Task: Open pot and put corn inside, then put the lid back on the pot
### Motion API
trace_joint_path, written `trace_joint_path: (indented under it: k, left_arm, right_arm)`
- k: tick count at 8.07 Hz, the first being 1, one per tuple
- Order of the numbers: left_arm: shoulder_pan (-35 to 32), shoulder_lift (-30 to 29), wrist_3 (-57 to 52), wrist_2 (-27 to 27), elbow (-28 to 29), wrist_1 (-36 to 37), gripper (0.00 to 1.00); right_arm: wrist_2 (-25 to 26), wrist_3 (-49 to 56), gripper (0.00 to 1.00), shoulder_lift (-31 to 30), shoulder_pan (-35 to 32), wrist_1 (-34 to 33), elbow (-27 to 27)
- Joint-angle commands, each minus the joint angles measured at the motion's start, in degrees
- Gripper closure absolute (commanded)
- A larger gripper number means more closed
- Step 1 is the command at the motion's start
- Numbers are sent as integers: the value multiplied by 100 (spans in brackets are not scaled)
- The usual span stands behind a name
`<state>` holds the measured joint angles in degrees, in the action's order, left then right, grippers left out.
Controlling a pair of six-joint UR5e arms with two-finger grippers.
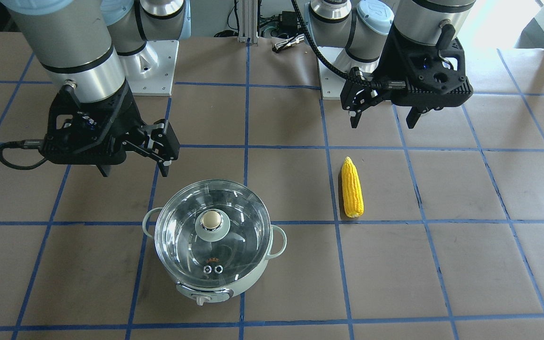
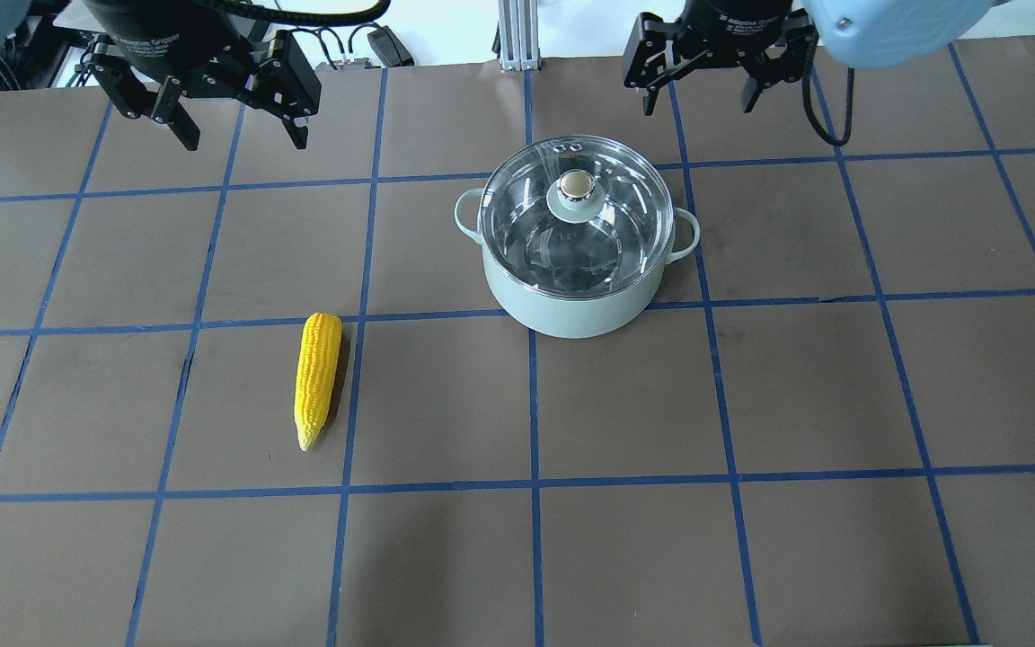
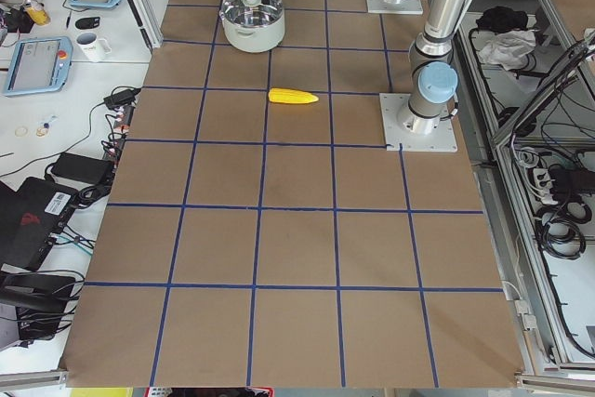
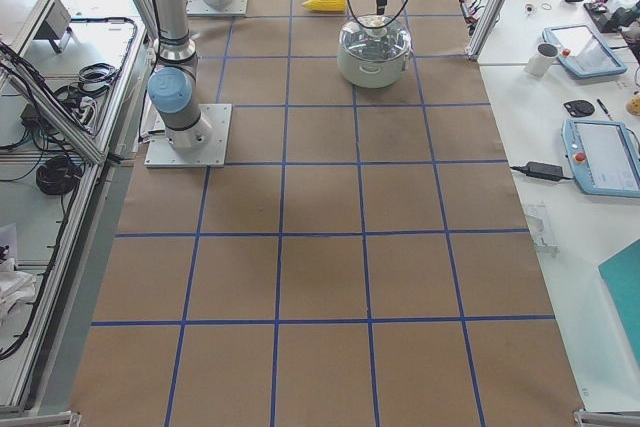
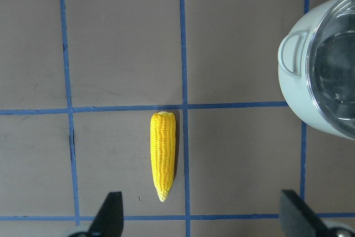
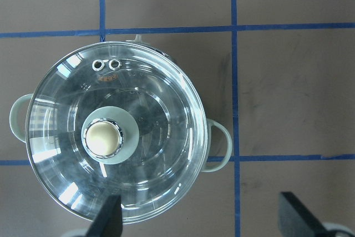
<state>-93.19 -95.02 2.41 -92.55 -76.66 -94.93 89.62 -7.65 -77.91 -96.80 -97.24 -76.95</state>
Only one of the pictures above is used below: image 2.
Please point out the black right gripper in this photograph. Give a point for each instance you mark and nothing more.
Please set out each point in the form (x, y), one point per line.
(738, 16)

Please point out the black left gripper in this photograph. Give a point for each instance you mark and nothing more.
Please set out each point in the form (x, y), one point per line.
(161, 27)

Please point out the glass pot lid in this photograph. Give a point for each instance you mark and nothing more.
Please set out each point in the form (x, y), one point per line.
(577, 217)

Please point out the yellow corn cob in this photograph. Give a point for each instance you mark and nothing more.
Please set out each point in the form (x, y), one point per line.
(318, 360)

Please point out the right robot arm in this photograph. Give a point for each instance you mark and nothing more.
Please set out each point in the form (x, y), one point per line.
(877, 34)

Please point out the pale green cooking pot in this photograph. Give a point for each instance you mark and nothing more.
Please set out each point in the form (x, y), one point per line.
(572, 319)

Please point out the black power adapter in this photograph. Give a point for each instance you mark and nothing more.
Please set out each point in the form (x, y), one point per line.
(387, 47)

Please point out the aluminium frame post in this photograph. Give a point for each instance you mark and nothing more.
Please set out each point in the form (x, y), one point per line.
(517, 36)

